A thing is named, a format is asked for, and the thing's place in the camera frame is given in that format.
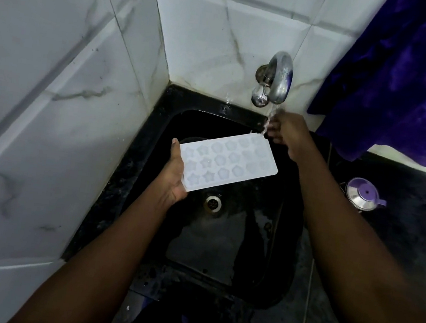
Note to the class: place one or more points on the chrome wall faucet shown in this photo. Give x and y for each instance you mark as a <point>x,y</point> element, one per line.
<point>272,82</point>

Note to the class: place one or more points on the person's right hand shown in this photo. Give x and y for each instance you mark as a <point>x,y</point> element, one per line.
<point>289,132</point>

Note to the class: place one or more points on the metal sink drain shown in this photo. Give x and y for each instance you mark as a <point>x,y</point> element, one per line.
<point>212,203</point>

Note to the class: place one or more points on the black kitchen sink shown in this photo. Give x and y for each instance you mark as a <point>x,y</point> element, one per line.
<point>207,205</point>

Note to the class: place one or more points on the white ice cube tray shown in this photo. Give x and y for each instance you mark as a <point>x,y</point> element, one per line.
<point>226,165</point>

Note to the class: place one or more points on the person's left forearm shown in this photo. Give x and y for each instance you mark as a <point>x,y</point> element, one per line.
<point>101,266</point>

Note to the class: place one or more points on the steel lid with purple knob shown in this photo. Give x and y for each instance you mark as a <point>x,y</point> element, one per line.
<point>365,194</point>

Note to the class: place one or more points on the person's right forearm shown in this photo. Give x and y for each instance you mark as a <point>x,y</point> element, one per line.
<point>360,257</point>

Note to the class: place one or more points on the person's left thumb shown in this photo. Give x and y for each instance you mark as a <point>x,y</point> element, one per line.
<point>177,152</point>

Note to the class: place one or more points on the purple velvet curtain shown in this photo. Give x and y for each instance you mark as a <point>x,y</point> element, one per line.
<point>400,78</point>

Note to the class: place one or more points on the person's left hand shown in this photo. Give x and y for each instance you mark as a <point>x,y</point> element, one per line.
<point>173,181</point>

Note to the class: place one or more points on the person's right fingers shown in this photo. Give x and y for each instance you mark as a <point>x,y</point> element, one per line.
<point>273,130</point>

